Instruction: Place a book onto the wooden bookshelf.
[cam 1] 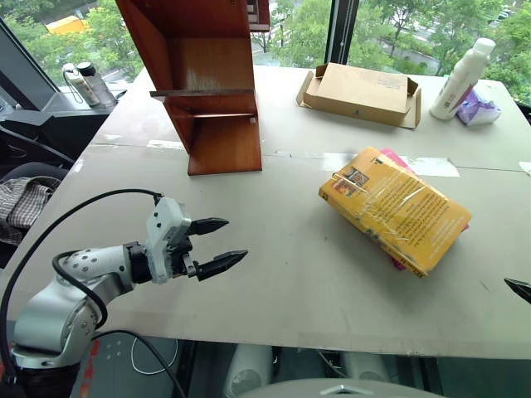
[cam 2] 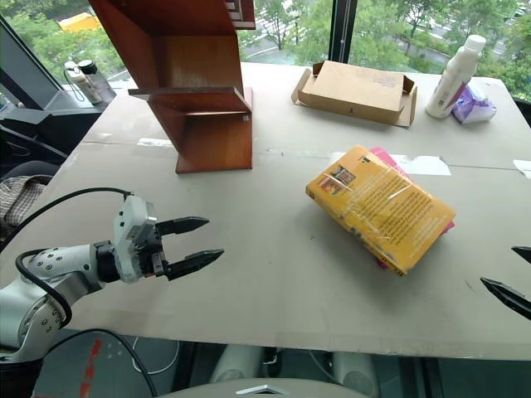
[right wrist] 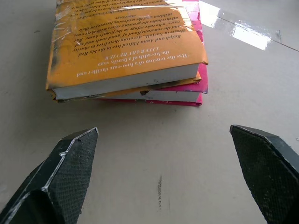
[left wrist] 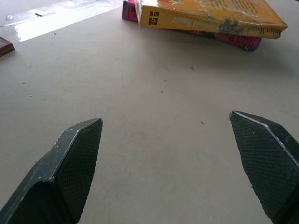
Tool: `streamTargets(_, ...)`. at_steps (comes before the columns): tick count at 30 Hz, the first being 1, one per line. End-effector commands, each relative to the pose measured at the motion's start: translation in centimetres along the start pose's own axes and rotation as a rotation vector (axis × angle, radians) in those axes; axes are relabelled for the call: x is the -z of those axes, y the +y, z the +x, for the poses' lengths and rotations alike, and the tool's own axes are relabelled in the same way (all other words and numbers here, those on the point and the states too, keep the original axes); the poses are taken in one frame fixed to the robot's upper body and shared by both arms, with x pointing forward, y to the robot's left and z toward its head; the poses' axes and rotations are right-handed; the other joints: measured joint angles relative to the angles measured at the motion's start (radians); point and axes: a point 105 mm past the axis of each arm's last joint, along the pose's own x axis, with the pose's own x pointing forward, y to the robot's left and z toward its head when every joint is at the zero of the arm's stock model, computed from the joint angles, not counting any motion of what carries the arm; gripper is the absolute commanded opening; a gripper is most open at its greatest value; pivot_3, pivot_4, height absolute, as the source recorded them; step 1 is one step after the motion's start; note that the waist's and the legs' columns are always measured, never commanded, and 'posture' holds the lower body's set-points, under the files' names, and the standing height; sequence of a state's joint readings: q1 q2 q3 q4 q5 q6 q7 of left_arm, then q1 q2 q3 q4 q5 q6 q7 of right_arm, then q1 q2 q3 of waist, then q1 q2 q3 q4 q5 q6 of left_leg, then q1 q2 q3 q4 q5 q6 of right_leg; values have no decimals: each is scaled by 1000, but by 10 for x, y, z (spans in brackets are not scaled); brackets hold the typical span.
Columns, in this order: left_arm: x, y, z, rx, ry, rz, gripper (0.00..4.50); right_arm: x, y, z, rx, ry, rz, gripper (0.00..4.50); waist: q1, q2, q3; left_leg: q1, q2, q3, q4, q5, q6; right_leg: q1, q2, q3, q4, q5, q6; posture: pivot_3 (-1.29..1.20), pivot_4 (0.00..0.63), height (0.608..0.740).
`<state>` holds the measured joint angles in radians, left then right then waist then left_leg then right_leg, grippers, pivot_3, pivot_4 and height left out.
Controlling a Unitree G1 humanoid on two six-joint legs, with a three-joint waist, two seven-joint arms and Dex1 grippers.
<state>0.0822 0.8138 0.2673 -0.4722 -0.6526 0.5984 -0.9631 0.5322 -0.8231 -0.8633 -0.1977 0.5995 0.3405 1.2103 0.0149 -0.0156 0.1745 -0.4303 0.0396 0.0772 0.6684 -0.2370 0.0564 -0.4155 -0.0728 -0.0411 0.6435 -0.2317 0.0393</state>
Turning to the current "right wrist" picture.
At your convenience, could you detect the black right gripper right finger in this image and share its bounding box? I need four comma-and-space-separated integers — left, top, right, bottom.
229, 124, 299, 224

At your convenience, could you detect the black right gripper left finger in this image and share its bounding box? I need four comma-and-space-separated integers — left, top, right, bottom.
0, 127, 99, 224

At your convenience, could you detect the pink paperback book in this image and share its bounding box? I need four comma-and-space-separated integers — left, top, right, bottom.
97, 0, 209, 107

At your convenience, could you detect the orange paperback book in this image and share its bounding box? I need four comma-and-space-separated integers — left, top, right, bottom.
45, 0, 209, 104

